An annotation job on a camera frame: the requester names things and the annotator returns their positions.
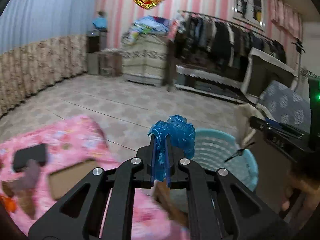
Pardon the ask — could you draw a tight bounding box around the clothes rack with clothes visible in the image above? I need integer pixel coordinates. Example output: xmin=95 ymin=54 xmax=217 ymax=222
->
xmin=167 ymin=11 xmax=286 ymax=92

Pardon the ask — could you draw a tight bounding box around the black zip case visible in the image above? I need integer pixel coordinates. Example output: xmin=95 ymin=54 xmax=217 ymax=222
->
xmin=12 ymin=143 xmax=47 ymax=173

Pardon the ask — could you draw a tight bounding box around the grey patterned cushion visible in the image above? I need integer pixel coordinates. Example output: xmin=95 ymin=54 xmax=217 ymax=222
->
xmin=258 ymin=81 xmax=311 ymax=133

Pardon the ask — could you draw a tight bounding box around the pink floral tablecloth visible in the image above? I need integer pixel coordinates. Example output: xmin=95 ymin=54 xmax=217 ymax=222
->
xmin=1 ymin=115 xmax=189 ymax=239

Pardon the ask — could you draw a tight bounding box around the right hand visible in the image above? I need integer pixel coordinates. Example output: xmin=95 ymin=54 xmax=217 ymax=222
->
xmin=281 ymin=171 xmax=319 ymax=230

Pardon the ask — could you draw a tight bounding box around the blue bag on dispenser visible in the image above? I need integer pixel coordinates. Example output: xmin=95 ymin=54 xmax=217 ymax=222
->
xmin=92 ymin=11 xmax=107 ymax=31

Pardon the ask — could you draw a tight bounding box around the light blue plastic basket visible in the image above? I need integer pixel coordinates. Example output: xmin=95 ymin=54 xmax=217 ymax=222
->
xmin=193 ymin=128 xmax=259 ymax=191

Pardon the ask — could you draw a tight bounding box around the water dispenser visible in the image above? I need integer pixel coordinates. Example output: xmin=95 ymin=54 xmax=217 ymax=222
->
xmin=86 ymin=30 xmax=107 ymax=75

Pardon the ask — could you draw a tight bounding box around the framed wall picture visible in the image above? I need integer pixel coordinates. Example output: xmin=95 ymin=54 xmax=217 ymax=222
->
xmin=233 ymin=0 xmax=266 ymax=31

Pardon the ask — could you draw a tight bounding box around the pile of folded clothes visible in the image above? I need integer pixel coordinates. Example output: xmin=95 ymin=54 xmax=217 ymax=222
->
xmin=121 ymin=15 xmax=171 ymax=45

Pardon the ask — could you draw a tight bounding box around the small metal side table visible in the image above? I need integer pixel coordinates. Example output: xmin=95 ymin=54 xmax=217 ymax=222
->
xmin=97 ymin=48 xmax=123 ymax=77

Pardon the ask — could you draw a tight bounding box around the blue and floral curtain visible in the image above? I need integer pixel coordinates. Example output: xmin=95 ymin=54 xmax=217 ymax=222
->
xmin=1 ymin=0 xmax=95 ymax=114

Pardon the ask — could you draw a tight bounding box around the blue plastic wrapper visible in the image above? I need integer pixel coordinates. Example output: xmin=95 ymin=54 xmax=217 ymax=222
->
xmin=148 ymin=115 xmax=196 ymax=181

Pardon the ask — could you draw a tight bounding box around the brown paper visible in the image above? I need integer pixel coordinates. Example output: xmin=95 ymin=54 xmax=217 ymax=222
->
xmin=234 ymin=103 xmax=265 ymax=148

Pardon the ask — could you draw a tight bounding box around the brown phone case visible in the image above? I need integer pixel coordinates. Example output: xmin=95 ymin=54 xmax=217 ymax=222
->
xmin=47 ymin=159 xmax=98 ymax=200

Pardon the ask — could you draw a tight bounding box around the patterned covered cabinet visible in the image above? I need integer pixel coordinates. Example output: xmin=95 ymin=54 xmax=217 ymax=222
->
xmin=121 ymin=33 xmax=167 ymax=87

